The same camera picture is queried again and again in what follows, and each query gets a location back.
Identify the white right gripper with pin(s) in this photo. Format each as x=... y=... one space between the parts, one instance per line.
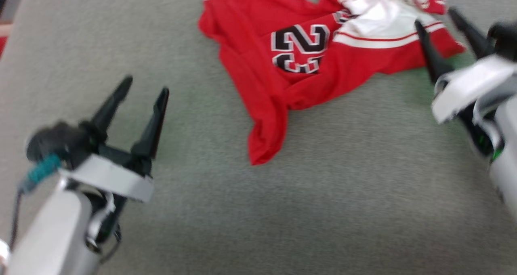
x=468 y=89

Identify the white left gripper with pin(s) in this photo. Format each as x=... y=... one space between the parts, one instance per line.
x=109 y=178

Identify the red basketball jersey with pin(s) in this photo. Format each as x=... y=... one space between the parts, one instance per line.
x=262 y=53

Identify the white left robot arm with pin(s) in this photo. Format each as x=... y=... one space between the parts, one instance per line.
x=48 y=234

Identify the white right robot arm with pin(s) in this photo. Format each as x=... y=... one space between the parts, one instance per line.
x=505 y=158

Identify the black-edged grey panel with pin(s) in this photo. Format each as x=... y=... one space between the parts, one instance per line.
x=10 y=4

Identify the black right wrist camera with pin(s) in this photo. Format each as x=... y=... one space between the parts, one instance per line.
x=505 y=38

